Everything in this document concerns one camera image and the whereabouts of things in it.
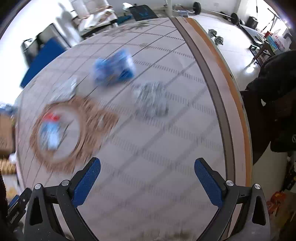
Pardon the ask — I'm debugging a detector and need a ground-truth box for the blue mat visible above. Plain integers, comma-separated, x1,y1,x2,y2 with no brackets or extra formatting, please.
20,38,71,88

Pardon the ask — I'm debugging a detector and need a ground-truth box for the colourful printed carton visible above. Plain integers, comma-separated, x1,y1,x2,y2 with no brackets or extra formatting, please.
265,29,293,55

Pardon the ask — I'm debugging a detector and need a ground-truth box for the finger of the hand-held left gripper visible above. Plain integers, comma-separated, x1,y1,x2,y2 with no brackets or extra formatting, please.
6,188,32,224

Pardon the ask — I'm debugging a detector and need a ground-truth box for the red packet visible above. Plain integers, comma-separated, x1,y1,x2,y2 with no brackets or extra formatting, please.
266,191,287,216

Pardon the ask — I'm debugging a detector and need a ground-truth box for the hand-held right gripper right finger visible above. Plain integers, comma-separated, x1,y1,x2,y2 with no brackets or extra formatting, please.
194,158,271,241

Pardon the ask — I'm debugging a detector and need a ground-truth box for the chrome dumbbell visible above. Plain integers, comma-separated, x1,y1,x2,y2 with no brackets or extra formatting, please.
208,29,224,45

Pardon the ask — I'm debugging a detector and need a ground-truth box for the dark canister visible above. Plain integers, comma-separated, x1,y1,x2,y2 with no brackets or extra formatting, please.
246,16,258,29

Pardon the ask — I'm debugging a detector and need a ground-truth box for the long thin barbell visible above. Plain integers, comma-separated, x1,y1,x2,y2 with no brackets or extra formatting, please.
192,2,240,25

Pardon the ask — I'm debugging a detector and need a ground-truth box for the blue plastic bag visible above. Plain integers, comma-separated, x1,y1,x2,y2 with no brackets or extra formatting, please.
91,50,136,87

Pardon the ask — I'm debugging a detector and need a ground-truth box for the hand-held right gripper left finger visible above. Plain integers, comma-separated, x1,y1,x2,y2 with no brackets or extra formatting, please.
24,157,101,241

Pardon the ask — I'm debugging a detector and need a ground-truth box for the clear plastic sachet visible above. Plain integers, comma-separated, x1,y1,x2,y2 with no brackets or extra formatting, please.
52,77,78,100

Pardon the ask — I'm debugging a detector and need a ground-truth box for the person's dark jacket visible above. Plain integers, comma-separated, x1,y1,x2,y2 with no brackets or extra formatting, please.
240,50,296,166

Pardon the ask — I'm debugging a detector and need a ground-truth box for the clear plastic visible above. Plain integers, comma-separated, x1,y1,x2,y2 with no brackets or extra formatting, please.
132,81,169,117

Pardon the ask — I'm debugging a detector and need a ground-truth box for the white weight rack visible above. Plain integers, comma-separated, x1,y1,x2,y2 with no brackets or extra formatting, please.
165,0,174,18

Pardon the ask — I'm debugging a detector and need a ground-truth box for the small blue milk carton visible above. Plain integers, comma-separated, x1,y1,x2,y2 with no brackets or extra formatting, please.
38,112,67,150

